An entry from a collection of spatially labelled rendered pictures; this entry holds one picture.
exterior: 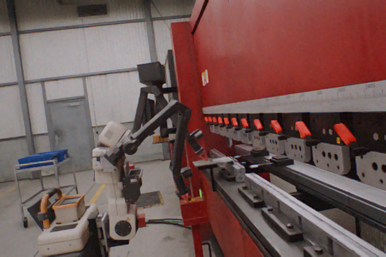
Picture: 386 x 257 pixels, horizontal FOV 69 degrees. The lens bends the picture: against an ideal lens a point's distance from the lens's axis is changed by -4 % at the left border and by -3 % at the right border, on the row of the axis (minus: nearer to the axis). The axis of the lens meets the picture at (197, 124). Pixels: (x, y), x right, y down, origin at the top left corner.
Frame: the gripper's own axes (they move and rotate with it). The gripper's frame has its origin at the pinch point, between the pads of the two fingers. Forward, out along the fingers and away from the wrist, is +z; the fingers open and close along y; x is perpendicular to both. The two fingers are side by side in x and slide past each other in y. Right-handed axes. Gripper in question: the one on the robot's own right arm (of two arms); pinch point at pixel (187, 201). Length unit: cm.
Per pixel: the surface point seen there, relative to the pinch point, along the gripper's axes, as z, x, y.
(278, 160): -8, -22, 59
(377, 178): -31, -133, 38
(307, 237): -1, -94, 33
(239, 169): -6.7, -1.2, 39.5
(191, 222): 11.7, -5.1, -2.8
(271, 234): -1, -83, 24
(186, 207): 1.6, -5.0, -2.1
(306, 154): -32, -101, 40
